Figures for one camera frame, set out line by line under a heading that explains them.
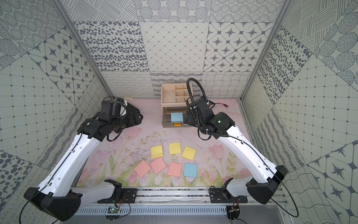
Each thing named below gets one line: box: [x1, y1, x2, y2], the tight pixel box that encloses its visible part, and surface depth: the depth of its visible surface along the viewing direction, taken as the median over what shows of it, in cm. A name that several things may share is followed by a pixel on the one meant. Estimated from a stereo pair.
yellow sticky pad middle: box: [169, 142, 182, 155], surface depth 93 cm
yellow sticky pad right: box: [181, 146, 197, 161], surface depth 92 cm
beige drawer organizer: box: [160, 83, 193, 107], surface depth 92 cm
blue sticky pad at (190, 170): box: [183, 162, 198, 178], surface depth 85 cm
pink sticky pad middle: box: [150, 156, 168, 175], surface depth 86 cm
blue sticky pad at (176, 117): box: [170, 112, 184, 123], surface depth 90 cm
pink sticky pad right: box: [166, 161, 183, 178], surface depth 85 cm
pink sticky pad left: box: [134, 159, 152, 179], surface depth 85 cm
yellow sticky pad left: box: [151, 145, 164, 159], surface depth 92 cm
